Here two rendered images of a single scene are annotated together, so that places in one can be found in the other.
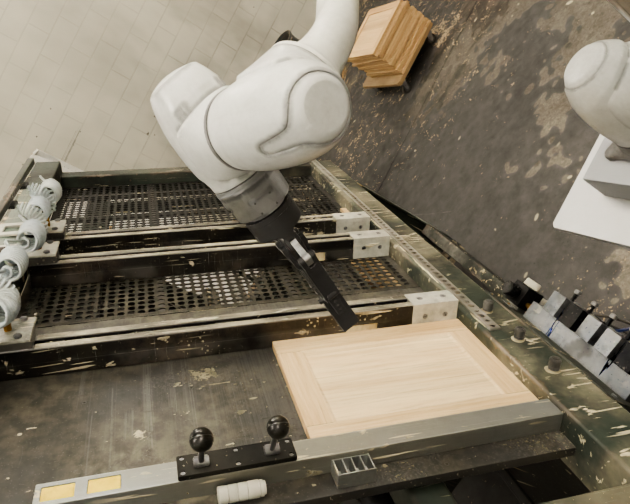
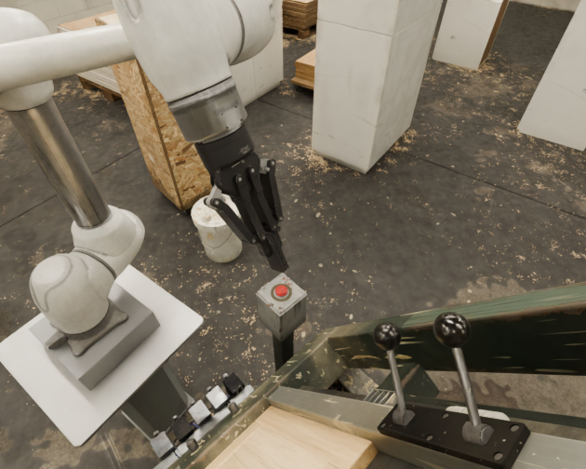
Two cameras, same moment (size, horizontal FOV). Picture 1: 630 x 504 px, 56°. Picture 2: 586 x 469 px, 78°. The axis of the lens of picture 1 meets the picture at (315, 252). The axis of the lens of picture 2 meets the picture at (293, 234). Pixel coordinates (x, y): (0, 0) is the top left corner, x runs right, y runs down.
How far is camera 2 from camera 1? 114 cm
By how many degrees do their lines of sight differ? 102
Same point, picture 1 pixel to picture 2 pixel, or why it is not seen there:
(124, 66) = not seen: outside the picture
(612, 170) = (93, 354)
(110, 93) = not seen: outside the picture
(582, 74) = (62, 268)
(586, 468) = (314, 382)
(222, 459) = (454, 428)
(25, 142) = not seen: outside the picture
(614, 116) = (94, 289)
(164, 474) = (544, 455)
